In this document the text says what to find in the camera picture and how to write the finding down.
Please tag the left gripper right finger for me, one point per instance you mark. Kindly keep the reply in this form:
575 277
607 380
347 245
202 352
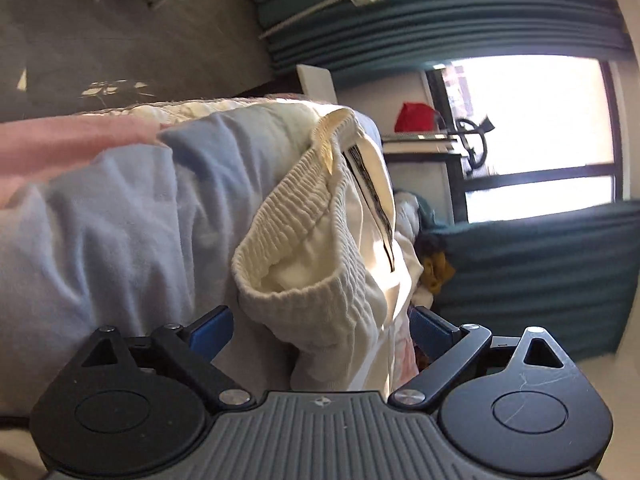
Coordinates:
505 400

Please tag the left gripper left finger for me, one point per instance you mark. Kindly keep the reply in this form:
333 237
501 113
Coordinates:
133 406

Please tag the cream trousers with black stripe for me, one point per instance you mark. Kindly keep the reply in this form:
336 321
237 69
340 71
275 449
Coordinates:
324 277

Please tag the teal curtain right of window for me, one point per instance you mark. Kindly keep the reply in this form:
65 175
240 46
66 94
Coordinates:
574 273

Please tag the teal curtain of window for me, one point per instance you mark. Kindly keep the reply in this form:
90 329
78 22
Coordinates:
574 273
361 43

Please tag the mustard yellow garment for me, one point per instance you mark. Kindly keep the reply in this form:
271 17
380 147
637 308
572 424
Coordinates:
437 271

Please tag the black garment in pile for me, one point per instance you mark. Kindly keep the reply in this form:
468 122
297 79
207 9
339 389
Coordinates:
428 244

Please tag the red bag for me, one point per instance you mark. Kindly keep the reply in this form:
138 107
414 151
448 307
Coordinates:
416 117

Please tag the teal curtain left of window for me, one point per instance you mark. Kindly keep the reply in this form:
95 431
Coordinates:
361 43

